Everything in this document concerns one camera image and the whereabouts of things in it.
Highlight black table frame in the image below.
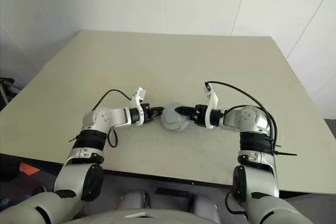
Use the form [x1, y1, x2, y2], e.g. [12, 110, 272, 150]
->
[102, 169, 336, 200]

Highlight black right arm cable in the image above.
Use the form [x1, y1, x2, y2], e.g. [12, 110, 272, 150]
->
[204, 81, 279, 154]

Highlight grey robot torso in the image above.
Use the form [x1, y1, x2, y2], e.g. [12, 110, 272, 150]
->
[104, 208, 226, 224]

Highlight black grey equipment stand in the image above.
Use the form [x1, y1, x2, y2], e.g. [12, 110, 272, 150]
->
[0, 77, 24, 104]

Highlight grey rounded right robot knee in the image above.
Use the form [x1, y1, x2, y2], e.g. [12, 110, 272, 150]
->
[193, 192, 223, 213]

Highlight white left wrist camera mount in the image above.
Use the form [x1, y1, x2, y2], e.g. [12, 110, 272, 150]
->
[130, 87, 146, 126]

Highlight grey rounded left robot knee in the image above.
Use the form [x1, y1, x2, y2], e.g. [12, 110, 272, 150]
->
[119, 189, 152, 211]

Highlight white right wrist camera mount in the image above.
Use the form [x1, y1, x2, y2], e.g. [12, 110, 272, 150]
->
[204, 82, 219, 130]

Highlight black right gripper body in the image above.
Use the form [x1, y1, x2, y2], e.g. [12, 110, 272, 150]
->
[193, 104, 208, 126]

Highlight grey rounded robot knee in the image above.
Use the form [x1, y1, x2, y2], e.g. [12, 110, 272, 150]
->
[119, 189, 152, 211]
[193, 192, 223, 213]

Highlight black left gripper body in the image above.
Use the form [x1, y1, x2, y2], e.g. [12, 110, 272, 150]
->
[141, 102, 153, 125]

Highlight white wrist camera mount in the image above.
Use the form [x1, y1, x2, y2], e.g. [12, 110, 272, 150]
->
[204, 82, 219, 130]
[130, 87, 146, 126]

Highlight orange object under table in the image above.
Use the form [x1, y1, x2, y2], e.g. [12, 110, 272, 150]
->
[19, 162, 40, 175]

